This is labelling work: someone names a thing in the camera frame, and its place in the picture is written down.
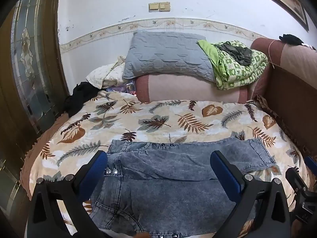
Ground grey quilted pillow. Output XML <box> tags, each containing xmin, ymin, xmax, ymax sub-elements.
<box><xmin>122</xmin><ymin>30</ymin><xmax>217</xmax><ymax>83</ymax></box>

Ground purple plastic bag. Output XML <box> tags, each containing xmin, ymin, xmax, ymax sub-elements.
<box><xmin>106</xmin><ymin>81</ymin><xmax>137</xmax><ymax>95</ymax></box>

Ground pink sofa bolster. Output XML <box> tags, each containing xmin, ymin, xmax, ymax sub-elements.
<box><xmin>136</xmin><ymin>74</ymin><xmax>249</xmax><ymax>104</ymax></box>

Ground dark grey cloth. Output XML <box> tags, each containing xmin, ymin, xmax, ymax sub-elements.
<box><xmin>214</xmin><ymin>42</ymin><xmax>253</xmax><ymax>66</ymax></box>

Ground brown ruffled sofa cover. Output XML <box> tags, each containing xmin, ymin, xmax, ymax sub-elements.
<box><xmin>19</xmin><ymin>94</ymin><xmax>309</xmax><ymax>201</ymax></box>

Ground green patterned quilt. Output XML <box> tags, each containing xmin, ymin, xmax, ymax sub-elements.
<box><xmin>197</xmin><ymin>40</ymin><xmax>269</xmax><ymax>90</ymax></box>

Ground cream floral cloth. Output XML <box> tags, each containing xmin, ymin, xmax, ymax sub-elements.
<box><xmin>86</xmin><ymin>56</ymin><xmax>127</xmax><ymax>89</ymax></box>

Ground black garment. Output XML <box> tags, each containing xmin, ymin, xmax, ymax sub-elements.
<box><xmin>64</xmin><ymin>81</ymin><xmax>101</xmax><ymax>116</ymax></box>

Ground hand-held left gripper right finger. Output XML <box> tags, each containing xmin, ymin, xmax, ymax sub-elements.
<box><xmin>210</xmin><ymin>150</ymin><xmax>291</xmax><ymax>238</ymax></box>

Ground wooden stained glass door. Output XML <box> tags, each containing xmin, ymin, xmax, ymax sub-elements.
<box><xmin>0</xmin><ymin>0</ymin><xmax>70</xmax><ymax>228</ymax></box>

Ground cream leaf print blanket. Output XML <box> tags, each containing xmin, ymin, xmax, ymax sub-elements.
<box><xmin>30</xmin><ymin>90</ymin><xmax>310</xmax><ymax>238</ymax></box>

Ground blue denim pants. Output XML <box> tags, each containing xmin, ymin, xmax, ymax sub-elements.
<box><xmin>90</xmin><ymin>137</ymin><xmax>276</xmax><ymax>236</ymax></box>

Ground brown and pink sofa backrest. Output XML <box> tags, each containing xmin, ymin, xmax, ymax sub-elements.
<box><xmin>250</xmin><ymin>38</ymin><xmax>317</xmax><ymax>154</ymax></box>

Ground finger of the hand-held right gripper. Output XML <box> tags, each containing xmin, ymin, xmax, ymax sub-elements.
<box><xmin>285</xmin><ymin>167</ymin><xmax>310</xmax><ymax>197</ymax></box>
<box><xmin>304</xmin><ymin>155</ymin><xmax>317</xmax><ymax>176</ymax></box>

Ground small black cloth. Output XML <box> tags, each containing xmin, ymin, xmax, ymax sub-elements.
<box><xmin>279</xmin><ymin>33</ymin><xmax>305</xmax><ymax>46</ymax></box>

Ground large framed wall picture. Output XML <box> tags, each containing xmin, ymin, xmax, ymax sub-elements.
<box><xmin>235</xmin><ymin>0</ymin><xmax>309</xmax><ymax>31</ymax></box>

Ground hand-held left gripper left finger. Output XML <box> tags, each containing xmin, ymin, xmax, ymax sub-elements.
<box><xmin>26</xmin><ymin>150</ymin><xmax>109</xmax><ymax>238</ymax></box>

